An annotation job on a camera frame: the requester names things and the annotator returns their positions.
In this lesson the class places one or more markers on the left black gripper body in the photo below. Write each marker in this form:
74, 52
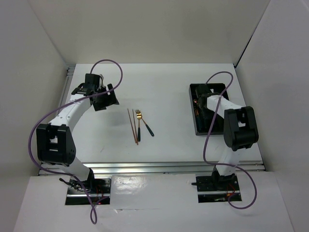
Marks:
102, 94

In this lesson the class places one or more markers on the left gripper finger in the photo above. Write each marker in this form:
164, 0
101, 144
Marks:
102, 105
110, 89

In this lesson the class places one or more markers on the copper chopstick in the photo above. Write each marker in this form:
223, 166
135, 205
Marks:
130, 119
135, 128

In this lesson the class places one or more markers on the gold spoon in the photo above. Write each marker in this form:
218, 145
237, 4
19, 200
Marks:
196, 110

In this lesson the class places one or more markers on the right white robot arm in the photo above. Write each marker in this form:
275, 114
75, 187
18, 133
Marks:
240, 132

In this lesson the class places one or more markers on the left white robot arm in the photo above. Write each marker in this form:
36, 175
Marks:
55, 144

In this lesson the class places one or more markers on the black cutlery tray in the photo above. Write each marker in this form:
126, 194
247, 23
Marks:
205, 115

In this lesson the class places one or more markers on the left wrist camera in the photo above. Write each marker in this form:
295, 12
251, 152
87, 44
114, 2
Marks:
101, 79

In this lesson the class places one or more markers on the aluminium table rail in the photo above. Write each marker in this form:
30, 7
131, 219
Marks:
104, 169

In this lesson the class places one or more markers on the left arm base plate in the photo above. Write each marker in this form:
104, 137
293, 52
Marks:
99, 193

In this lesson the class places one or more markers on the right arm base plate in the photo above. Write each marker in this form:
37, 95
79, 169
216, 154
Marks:
209, 192

